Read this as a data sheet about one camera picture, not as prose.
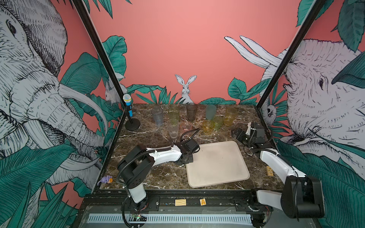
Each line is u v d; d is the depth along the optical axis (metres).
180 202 0.74
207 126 1.05
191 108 1.02
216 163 0.90
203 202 0.74
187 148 0.70
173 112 1.18
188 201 0.75
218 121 1.07
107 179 0.78
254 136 0.67
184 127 1.04
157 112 1.18
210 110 1.11
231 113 1.18
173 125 1.14
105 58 0.90
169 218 0.70
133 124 1.08
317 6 0.69
